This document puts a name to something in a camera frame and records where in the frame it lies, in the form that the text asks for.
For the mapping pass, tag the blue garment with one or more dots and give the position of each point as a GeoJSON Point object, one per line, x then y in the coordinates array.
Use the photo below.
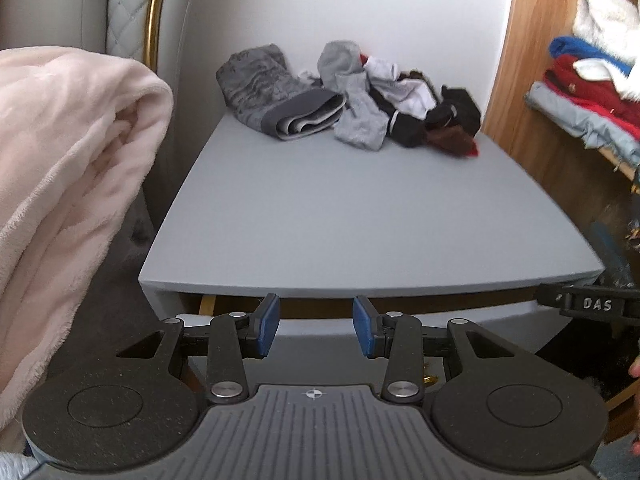
{"type": "Point", "coordinates": [570, 47]}

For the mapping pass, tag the small white garment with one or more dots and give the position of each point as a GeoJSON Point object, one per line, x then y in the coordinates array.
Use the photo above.
{"type": "Point", "coordinates": [597, 69]}

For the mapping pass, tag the dark cluttered pile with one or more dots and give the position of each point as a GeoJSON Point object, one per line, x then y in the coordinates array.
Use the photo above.
{"type": "Point", "coordinates": [610, 250]}

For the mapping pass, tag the red sock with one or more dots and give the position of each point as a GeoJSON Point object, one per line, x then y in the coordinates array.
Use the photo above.
{"type": "Point", "coordinates": [365, 57]}

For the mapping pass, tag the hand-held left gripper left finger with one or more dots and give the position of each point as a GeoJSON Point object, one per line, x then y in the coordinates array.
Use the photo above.
{"type": "Point", "coordinates": [267, 325]}

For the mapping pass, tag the grey patterned underwear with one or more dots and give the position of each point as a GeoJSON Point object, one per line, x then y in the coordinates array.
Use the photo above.
{"type": "Point", "coordinates": [260, 90]}

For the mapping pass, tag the upholstered bed with gold trim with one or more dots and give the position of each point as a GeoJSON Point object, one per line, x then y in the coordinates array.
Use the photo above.
{"type": "Point", "coordinates": [127, 10]}

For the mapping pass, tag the pale blue cloth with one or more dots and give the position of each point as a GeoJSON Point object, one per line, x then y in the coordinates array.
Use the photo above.
{"type": "Point", "coordinates": [12, 467]}

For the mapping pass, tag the grey nightstand drawer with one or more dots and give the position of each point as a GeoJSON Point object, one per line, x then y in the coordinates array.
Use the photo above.
{"type": "Point", "coordinates": [320, 342]}

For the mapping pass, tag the person's right hand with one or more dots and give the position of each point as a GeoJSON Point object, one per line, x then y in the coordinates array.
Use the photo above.
{"type": "Point", "coordinates": [635, 367]}

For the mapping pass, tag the plain black sock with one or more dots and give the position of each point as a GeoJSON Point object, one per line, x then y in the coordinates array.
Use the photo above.
{"type": "Point", "coordinates": [462, 110]}

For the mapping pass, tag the grey nightstand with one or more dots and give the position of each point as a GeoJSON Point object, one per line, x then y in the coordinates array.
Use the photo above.
{"type": "Point", "coordinates": [325, 210]}

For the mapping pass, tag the pile of folded clothes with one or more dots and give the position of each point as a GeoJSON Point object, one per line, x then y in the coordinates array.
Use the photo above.
{"type": "Point", "coordinates": [575, 115]}

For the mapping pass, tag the red folded garment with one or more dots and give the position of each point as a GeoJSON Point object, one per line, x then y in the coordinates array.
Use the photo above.
{"type": "Point", "coordinates": [590, 95]}

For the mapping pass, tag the pink fleece blanket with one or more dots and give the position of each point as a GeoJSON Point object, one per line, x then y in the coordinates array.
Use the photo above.
{"type": "Point", "coordinates": [65, 160]}

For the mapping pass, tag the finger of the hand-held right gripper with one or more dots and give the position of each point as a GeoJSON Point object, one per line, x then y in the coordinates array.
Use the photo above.
{"type": "Point", "coordinates": [551, 296]}

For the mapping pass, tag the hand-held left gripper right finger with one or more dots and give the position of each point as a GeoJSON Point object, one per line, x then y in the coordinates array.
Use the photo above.
{"type": "Point", "coordinates": [362, 325]}

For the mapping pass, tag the brown sock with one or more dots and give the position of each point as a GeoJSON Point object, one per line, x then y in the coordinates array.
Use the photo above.
{"type": "Point", "coordinates": [450, 141]}

